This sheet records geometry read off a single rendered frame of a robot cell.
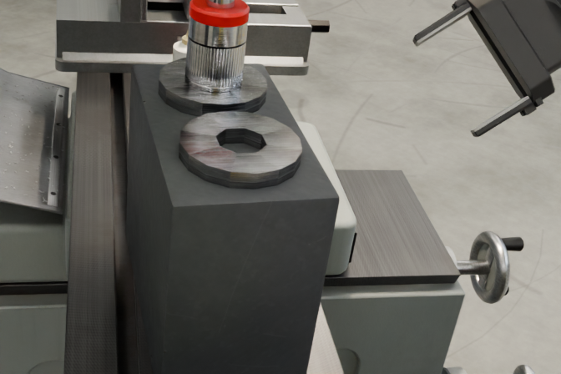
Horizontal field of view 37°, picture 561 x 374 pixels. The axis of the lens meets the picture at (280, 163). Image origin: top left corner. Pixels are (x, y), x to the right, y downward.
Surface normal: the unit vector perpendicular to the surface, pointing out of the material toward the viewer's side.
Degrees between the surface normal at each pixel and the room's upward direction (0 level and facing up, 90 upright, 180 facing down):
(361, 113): 0
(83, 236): 0
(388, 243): 0
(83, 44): 90
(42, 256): 90
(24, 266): 90
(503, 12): 59
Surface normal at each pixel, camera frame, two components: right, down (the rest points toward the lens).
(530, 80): -0.07, -0.01
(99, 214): 0.12, -0.85
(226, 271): 0.26, 0.53
